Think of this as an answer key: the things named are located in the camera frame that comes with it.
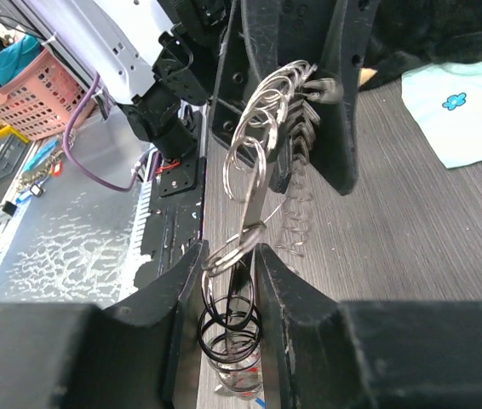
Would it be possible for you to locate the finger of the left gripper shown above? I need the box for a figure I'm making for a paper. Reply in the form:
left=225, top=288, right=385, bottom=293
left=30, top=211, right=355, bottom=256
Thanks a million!
left=208, top=0, right=293, bottom=193
left=317, top=1, right=379, bottom=196

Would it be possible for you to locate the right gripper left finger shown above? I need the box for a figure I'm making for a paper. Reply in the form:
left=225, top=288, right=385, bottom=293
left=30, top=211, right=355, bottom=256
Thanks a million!
left=0, top=241, right=209, bottom=408

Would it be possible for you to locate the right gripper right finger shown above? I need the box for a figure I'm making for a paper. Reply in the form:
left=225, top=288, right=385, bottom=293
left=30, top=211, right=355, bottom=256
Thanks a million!
left=255, top=245, right=482, bottom=408

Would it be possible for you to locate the blue key tag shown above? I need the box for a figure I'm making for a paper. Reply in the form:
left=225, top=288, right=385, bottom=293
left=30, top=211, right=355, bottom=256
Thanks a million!
left=255, top=398, right=266, bottom=408

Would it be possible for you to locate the large keyring with small rings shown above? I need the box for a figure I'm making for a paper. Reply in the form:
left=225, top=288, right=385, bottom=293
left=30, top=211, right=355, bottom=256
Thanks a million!
left=198, top=60, right=342, bottom=398

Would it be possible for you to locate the red key tags bunch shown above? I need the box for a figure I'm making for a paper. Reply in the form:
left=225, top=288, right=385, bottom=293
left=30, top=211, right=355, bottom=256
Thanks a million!
left=221, top=364, right=263, bottom=400

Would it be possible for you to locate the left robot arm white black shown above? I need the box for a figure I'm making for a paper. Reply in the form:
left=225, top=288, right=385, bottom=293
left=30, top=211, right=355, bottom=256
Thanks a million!
left=15, top=1, right=377, bottom=195

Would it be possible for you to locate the mint green cartoon cloth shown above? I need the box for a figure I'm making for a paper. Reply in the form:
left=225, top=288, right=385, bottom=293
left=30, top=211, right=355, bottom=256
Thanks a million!
left=401, top=62, right=482, bottom=169

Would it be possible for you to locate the black floral plush blanket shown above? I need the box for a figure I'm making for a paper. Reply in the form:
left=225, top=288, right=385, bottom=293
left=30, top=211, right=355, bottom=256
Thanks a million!
left=359, top=0, right=482, bottom=91

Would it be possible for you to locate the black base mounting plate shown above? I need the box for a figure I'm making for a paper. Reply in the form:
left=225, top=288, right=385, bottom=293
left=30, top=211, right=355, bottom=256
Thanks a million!
left=134, top=106, right=206, bottom=289

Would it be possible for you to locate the pink plastic basket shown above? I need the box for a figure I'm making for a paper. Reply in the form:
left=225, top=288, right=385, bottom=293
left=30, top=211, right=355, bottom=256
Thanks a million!
left=0, top=49, right=85, bottom=141

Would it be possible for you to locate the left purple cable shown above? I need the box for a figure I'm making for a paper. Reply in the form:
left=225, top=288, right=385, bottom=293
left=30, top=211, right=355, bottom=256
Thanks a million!
left=61, top=72, right=161, bottom=193

